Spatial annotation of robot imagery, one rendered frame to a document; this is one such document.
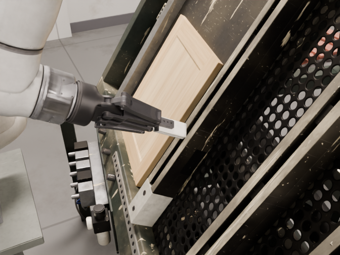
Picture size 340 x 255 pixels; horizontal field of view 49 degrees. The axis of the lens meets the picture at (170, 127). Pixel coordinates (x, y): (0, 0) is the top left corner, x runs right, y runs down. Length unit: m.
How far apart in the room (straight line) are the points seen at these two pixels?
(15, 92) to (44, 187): 2.01
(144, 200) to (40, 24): 0.63
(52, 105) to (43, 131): 2.44
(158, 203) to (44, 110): 0.54
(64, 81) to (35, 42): 0.09
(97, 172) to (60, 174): 1.14
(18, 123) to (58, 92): 0.78
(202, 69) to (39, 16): 0.63
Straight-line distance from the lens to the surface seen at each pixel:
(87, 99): 0.63
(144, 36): 1.69
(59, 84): 0.62
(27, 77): 0.59
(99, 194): 1.43
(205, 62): 1.09
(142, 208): 1.06
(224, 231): 0.76
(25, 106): 0.61
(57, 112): 0.62
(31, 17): 0.55
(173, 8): 1.41
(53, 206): 2.45
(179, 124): 0.74
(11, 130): 1.38
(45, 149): 2.87
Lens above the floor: 1.78
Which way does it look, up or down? 37 degrees down
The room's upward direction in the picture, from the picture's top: straight up
